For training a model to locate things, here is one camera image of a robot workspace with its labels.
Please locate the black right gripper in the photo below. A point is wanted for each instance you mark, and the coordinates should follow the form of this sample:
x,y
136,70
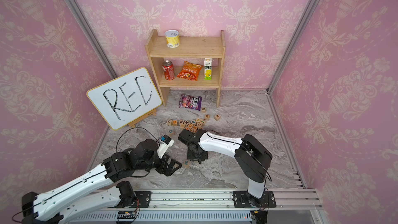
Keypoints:
x,y
203,157

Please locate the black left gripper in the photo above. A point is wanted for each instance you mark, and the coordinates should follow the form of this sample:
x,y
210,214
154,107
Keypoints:
x,y
164,170

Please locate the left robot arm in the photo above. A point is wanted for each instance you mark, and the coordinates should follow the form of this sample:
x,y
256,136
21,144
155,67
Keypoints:
x,y
102,187

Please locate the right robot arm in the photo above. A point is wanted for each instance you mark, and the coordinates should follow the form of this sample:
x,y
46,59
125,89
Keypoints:
x,y
252,157

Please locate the purple candy bag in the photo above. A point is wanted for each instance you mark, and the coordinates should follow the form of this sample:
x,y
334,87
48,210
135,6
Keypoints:
x,y
190,102

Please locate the wooden whiteboard easel stand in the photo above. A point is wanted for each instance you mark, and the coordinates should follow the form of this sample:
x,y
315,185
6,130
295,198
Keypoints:
x,y
148,114

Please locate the orange snack bag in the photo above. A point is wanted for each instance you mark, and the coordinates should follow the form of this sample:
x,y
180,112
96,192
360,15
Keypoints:
x,y
190,71

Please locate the whiteboard with yellow rim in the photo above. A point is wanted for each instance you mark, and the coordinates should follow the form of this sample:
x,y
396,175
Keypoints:
x,y
126,98

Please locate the red soda can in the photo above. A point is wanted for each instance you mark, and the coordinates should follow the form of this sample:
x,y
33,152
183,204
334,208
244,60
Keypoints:
x,y
168,69

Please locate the green white drink carton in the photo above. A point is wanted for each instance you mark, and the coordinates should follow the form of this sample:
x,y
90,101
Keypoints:
x,y
208,68

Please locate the yellow tin can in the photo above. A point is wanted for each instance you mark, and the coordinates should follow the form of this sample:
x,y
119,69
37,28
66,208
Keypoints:
x,y
172,38

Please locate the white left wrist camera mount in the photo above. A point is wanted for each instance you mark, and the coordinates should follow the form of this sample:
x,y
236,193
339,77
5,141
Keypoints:
x,y
165,143

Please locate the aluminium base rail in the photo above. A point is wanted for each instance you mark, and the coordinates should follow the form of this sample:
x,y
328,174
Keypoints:
x,y
202,206

